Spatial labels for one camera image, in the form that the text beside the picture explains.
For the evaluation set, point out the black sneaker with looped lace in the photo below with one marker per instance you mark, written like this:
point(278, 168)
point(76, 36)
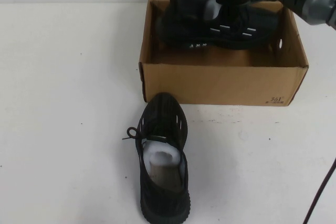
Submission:
point(162, 111)

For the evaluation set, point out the black sneaker with grey lining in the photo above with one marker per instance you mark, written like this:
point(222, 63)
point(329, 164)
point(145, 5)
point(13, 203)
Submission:
point(236, 32)

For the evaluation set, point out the white foam shoe insert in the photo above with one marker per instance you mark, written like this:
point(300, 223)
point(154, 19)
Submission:
point(213, 10)
point(151, 155)

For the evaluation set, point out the brown cardboard shoe box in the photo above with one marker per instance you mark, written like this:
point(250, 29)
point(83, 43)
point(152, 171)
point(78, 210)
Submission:
point(210, 85)

